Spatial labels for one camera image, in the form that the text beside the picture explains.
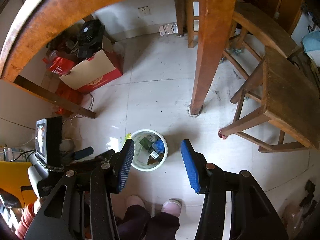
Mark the green tin can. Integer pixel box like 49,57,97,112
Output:
139,137,152,151

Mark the white trash bucket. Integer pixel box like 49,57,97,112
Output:
131,129,169,172

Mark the red cardboard box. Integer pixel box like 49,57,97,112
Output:
60,49,123,94

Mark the wooden stool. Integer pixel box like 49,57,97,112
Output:
218,47,319,153

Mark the black small fan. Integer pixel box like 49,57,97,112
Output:
77,20,105,59

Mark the wooden table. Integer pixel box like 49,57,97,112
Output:
1,0,236,118

